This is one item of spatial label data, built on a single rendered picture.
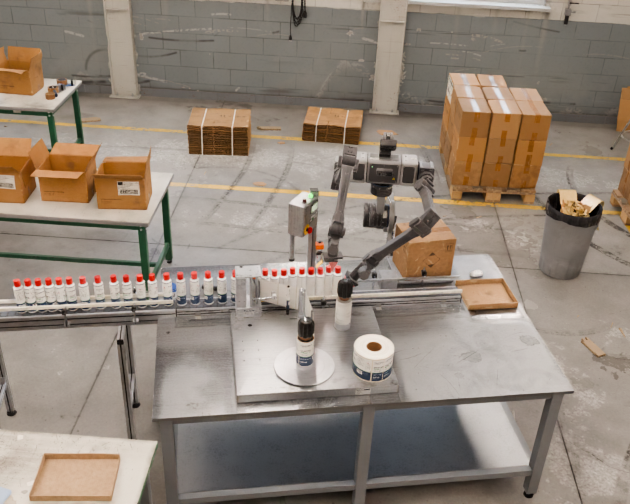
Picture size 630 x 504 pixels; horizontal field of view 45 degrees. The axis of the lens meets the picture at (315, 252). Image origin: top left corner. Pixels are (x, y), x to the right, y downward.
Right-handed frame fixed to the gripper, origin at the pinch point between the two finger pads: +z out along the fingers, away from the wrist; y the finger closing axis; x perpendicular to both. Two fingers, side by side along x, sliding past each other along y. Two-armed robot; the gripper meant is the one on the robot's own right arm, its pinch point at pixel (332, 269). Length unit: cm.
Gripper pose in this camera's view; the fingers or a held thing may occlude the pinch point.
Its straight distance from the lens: 407.5
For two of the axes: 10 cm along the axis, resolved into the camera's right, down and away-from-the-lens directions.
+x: -1.4, -4.9, 8.6
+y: 9.9, -0.4, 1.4
